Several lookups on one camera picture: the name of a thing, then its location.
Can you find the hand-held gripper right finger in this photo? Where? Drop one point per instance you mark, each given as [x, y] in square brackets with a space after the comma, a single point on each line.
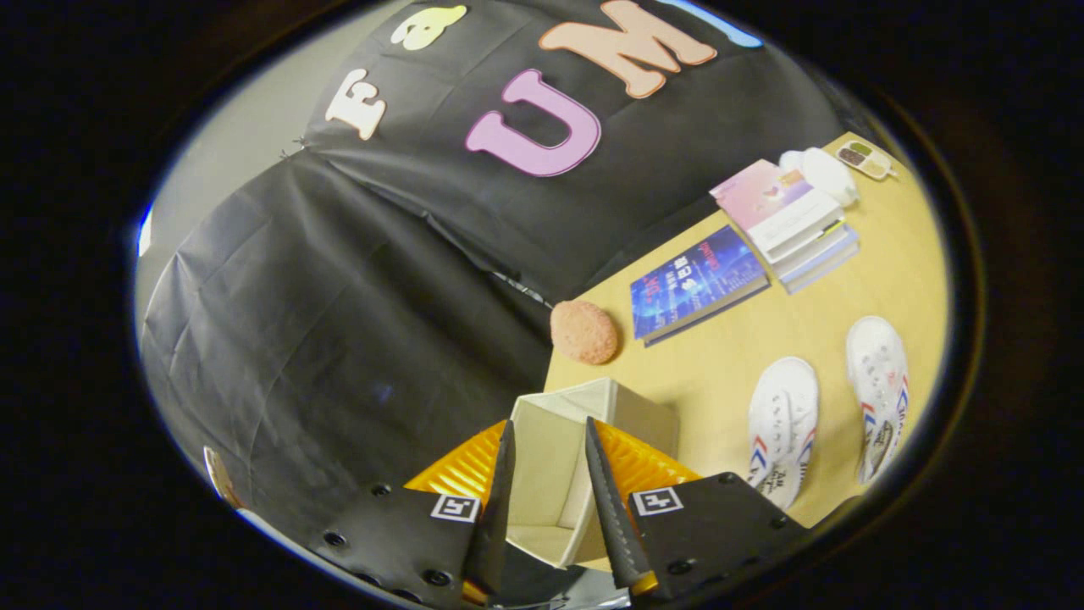
[614, 525]

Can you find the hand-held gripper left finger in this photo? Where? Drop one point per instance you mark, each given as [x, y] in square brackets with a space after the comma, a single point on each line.
[495, 525]

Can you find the beige fabric storage box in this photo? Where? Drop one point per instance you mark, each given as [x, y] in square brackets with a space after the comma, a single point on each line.
[550, 457]

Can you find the white shoe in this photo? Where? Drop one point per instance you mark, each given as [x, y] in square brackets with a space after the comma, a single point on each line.
[876, 364]
[783, 407]

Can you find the orange fuzzy ball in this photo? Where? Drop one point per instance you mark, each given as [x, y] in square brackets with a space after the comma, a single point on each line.
[584, 332]

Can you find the blue cover book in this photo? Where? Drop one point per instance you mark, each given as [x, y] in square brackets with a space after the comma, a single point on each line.
[690, 284]

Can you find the black backdrop cloth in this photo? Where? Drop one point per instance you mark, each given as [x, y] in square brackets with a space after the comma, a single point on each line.
[339, 322]

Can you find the grey blue book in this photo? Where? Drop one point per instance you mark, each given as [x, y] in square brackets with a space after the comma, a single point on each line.
[826, 271]

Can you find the white paged book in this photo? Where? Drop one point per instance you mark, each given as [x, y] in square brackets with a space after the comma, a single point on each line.
[817, 252]

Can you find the pink cover book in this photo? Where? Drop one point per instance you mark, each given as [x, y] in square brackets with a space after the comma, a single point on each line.
[762, 195]

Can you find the white round pouch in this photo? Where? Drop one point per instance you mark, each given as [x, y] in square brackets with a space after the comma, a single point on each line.
[826, 174]

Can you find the small colour palette tray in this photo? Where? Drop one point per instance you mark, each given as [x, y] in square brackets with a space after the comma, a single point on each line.
[864, 159]

